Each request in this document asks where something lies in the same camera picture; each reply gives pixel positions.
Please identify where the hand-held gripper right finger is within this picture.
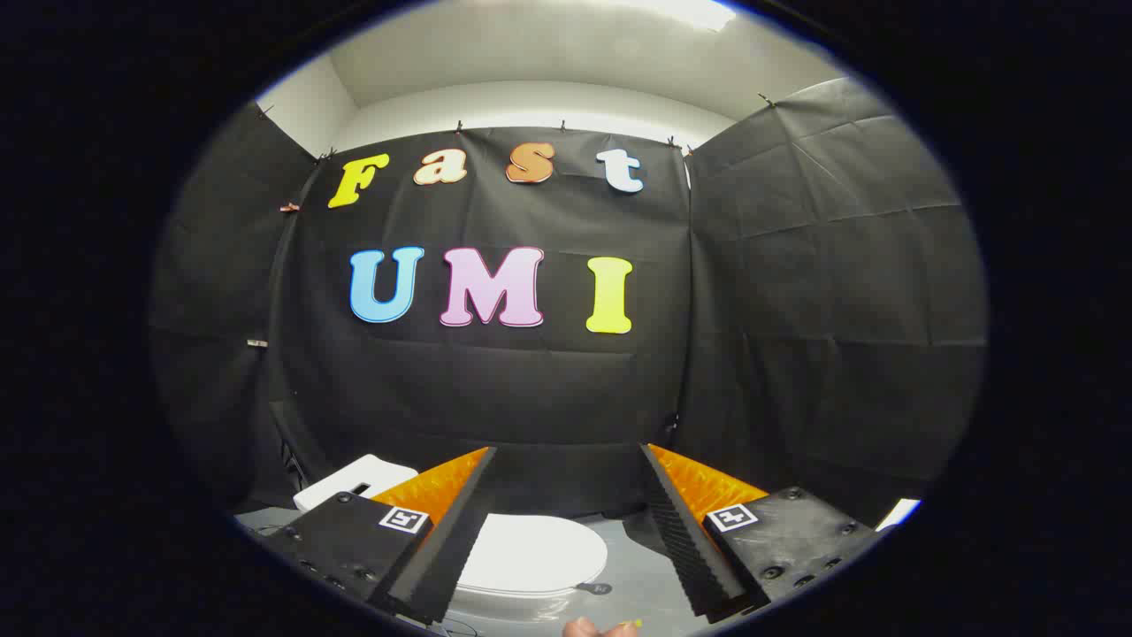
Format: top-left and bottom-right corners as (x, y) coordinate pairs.
(639, 442), (885, 625)

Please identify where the black backdrop cloth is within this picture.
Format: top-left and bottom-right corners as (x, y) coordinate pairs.
(150, 78), (989, 532)

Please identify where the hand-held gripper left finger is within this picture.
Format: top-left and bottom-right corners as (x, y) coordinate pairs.
(256, 447), (498, 625)

